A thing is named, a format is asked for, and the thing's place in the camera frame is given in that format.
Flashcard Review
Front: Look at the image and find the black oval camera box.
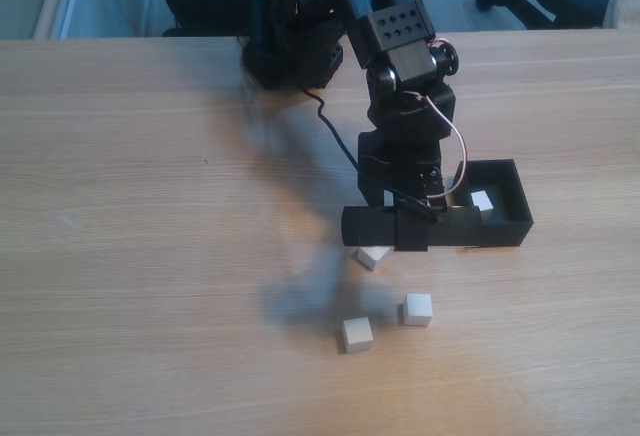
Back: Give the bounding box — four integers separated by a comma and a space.
341, 204, 483, 253

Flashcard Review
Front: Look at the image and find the black camera cable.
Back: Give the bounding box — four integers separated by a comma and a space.
299, 88, 441, 221

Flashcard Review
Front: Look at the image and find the white and red servo cable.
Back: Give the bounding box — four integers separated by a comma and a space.
392, 0, 469, 202

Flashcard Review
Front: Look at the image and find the black open box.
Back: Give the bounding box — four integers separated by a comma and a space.
447, 158, 535, 250

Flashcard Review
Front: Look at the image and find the white cube block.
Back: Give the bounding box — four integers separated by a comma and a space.
342, 316, 375, 355
402, 292, 433, 327
355, 245, 393, 272
470, 189, 496, 214

